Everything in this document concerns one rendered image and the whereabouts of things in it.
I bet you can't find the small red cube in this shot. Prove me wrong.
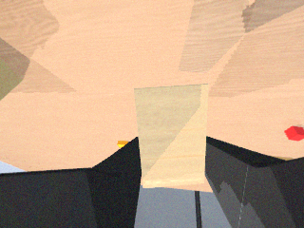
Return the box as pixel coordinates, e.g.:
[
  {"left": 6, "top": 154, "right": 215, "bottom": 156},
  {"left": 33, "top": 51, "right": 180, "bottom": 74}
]
[{"left": 284, "top": 126, "right": 304, "bottom": 141}]

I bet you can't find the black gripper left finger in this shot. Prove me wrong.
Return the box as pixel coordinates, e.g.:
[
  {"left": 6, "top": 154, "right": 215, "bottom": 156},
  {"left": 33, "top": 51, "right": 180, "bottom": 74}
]
[{"left": 0, "top": 137, "right": 142, "bottom": 228}]

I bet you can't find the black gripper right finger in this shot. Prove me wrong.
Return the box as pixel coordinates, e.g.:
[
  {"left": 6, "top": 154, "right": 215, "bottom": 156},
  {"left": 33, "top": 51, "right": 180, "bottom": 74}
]
[{"left": 204, "top": 136, "right": 304, "bottom": 228}]

